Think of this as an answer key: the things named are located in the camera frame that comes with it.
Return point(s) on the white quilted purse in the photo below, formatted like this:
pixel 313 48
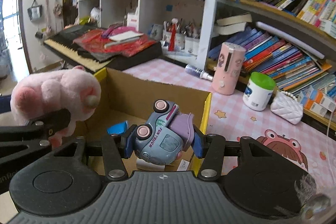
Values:
pixel 286 106

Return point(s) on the large pink plush pig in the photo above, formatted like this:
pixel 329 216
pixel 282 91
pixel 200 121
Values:
pixel 41 93

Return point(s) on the grey purple toy truck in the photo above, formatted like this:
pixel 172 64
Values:
pixel 166 134

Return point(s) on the spray bottle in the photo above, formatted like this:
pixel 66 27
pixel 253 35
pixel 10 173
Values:
pixel 199 73

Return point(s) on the yellow cardboard box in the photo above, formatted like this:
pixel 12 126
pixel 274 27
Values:
pixel 127 98

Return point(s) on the pink humidifier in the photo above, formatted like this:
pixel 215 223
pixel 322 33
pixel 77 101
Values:
pixel 228 68

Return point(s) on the blue plastic bag item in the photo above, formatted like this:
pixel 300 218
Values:
pixel 118 129

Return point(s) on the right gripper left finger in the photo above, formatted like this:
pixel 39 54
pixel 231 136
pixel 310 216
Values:
pixel 127 139

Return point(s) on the pink checkered tablecloth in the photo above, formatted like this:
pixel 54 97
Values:
pixel 230 117

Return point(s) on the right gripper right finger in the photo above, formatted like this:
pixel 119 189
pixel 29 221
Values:
pixel 200 144

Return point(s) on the black keyboard piano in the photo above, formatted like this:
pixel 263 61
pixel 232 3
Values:
pixel 62 45

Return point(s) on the white jar green lid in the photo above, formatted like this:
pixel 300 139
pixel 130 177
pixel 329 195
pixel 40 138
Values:
pixel 258 92

